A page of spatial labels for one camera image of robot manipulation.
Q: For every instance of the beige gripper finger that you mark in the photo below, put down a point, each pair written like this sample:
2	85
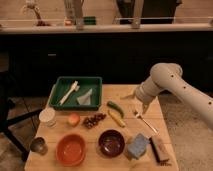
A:
145	107
128	97

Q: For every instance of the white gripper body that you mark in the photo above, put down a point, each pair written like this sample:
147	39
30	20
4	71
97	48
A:
146	91

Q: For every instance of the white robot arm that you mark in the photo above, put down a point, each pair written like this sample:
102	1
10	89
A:
168	76

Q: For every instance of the purple bowl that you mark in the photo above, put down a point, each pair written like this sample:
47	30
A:
111	143

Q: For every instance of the orange bowl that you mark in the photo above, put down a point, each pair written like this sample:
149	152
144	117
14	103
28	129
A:
71	150

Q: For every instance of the silver fork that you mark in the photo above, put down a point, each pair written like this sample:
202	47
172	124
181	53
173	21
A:
138	116

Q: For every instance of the green cucumber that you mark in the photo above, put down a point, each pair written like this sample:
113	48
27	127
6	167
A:
116	107

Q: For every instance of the yellow banana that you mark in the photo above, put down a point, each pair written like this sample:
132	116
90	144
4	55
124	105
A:
117	119

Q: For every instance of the blue sponge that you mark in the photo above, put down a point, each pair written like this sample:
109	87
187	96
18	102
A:
138	146

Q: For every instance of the dark scrub brush block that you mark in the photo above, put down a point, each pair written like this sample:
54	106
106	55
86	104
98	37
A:
160	152

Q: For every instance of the bunch of dark grapes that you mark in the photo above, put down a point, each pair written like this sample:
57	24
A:
90	122

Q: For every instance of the orange peach fruit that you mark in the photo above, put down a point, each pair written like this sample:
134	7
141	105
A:
73	119

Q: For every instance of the green plastic tray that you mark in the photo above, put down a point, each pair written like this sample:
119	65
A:
91	85

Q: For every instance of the white lidded cup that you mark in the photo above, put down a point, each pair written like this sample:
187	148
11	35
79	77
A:
48	117

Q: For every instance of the small metal cup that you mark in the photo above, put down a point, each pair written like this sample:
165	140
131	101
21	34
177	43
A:
38	145

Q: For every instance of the black office chair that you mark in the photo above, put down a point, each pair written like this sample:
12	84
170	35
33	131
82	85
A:
5	105

